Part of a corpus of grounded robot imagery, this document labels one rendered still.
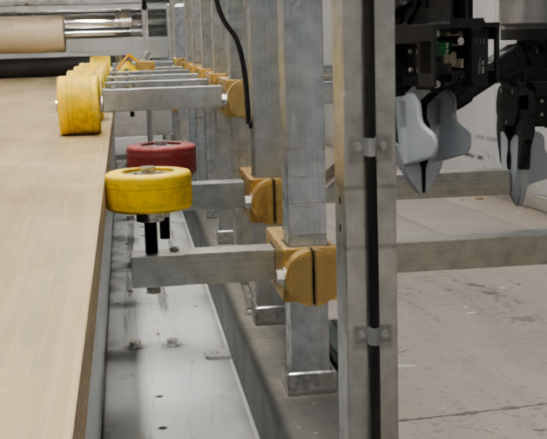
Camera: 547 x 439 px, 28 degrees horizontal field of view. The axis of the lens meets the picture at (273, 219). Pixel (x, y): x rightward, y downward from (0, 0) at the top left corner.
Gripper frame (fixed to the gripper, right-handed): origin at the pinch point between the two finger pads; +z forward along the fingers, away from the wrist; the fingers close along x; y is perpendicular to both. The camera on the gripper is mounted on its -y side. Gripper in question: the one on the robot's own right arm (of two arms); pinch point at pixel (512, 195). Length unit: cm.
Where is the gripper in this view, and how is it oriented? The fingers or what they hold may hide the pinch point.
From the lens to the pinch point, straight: 136.0
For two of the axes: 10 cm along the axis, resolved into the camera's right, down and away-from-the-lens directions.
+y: 9.9, -0.5, 1.3
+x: -1.3, -1.6, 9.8
